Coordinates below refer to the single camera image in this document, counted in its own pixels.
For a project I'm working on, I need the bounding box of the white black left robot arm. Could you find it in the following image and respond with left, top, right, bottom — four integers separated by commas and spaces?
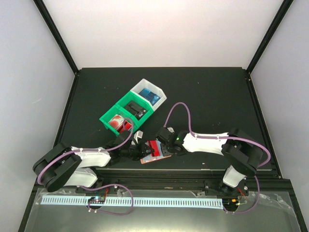
32, 130, 158, 193

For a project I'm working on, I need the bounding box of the middle green plastic bin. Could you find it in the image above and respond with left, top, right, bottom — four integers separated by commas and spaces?
115, 91, 154, 129

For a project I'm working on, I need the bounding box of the black vip card stack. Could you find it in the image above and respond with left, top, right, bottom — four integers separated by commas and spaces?
124, 101, 148, 120

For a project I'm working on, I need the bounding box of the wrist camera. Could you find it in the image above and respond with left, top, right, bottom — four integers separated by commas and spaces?
133, 130, 143, 142
167, 127, 175, 133

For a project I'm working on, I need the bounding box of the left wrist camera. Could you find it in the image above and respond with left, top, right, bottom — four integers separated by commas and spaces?
133, 130, 143, 142

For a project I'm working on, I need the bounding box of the green plastic bin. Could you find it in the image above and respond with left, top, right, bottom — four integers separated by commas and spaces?
99, 105, 140, 135
115, 91, 154, 129

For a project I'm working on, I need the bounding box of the black frame post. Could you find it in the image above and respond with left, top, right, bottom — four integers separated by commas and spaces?
246, 0, 294, 74
33, 0, 79, 74

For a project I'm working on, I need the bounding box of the right controller board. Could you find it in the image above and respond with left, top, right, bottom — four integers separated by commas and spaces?
222, 198, 241, 207

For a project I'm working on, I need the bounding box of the red white card stack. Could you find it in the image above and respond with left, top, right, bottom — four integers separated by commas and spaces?
107, 114, 133, 135

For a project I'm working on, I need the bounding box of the black frame post left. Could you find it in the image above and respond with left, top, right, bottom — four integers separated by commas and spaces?
33, 0, 79, 74

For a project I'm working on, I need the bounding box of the tan leather card holder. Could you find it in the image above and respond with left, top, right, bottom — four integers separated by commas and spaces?
140, 143, 172, 164

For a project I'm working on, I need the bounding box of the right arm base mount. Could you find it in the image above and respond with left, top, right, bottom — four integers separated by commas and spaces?
204, 179, 249, 197

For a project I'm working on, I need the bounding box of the left controller board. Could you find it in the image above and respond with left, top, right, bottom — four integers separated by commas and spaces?
87, 196, 105, 204

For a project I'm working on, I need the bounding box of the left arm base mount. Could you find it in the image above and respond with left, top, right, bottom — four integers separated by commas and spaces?
75, 178, 119, 195

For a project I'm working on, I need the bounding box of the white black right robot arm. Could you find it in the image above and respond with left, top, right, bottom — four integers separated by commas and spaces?
156, 127, 264, 196

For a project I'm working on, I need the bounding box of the blue card stack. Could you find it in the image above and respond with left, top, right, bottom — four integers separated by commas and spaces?
139, 88, 160, 106

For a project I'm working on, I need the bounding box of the black frame post right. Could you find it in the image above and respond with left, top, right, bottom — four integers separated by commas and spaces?
246, 0, 294, 74

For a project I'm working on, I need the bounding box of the white slotted cable duct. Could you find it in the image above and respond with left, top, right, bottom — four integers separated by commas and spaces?
41, 195, 223, 209

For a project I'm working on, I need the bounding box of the controller board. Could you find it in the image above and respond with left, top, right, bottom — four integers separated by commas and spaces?
222, 198, 241, 207
87, 196, 105, 204

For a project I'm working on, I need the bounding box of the white plastic bin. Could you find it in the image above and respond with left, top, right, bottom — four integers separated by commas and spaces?
130, 78, 167, 111

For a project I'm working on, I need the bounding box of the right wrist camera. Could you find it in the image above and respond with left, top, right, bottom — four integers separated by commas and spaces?
167, 127, 175, 133

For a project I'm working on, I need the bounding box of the left green plastic bin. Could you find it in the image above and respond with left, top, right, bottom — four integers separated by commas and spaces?
99, 105, 140, 135

